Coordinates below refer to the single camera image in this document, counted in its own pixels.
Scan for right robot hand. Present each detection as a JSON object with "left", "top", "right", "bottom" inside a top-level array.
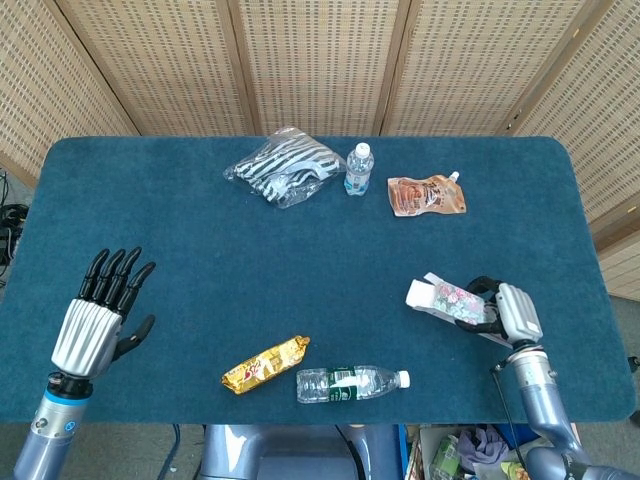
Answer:
[{"left": 454, "top": 275, "right": 545, "bottom": 349}]

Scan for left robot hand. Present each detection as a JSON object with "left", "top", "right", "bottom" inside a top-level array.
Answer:
[{"left": 49, "top": 246, "right": 157, "bottom": 379}]

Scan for floral toothpaste carton box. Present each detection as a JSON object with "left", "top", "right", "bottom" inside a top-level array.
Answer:
[{"left": 404, "top": 272, "right": 516, "bottom": 350}]

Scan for purple crumpled cloth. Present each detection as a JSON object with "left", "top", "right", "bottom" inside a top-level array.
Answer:
[{"left": 457, "top": 424, "right": 511, "bottom": 474}]

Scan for brown spout pouch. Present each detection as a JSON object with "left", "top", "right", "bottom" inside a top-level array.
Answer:
[{"left": 387, "top": 171, "right": 468, "bottom": 218}]

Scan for green snack packet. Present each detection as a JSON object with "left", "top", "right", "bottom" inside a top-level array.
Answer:
[{"left": 429, "top": 433, "right": 461, "bottom": 480}]

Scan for blue carpet table cover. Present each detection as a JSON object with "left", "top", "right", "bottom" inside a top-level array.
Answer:
[{"left": 0, "top": 135, "right": 636, "bottom": 426}]

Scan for gold foil biscuit packet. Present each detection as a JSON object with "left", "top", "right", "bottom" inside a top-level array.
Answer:
[{"left": 220, "top": 335, "right": 311, "bottom": 396}]

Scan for large green-label water bottle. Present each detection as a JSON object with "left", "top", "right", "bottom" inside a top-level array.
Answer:
[{"left": 295, "top": 365, "right": 412, "bottom": 405}]

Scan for woven folding screen panel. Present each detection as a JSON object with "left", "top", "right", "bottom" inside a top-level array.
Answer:
[
  {"left": 227, "top": 0, "right": 412, "bottom": 137},
  {"left": 512, "top": 0, "right": 640, "bottom": 301},
  {"left": 0, "top": 0, "right": 139, "bottom": 189},
  {"left": 54, "top": 0, "right": 261, "bottom": 137},
  {"left": 379, "top": 0, "right": 617, "bottom": 137}
]

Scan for small blue-label water bottle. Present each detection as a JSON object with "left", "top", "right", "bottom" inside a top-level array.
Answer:
[{"left": 343, "top": 142, "right": 375, "bottom": 197}]

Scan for grey-blue robot torso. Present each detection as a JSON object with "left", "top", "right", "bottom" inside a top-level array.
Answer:
[{"left": 199, "top": 423, "right": 401, "bottom": 480}]

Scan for striped cloth in plastic bag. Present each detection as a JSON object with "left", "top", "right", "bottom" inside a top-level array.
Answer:
[{"left": 222, "top": 126, "right": 349, "bottom": 210}]

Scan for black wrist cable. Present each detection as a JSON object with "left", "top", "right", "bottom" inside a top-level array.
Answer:
[{"left": 492, "top": 362, "right": 526, "bottom": 466}]

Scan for black floor cable bundle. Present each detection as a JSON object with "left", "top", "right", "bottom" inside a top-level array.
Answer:
[{"left": 0, "top": 169, "right": 29, "bottom": 266}]

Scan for blue floor cable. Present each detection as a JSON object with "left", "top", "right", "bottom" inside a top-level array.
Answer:
[{"left": 168, "top": 423, "right": 187, "bottom": 474}]

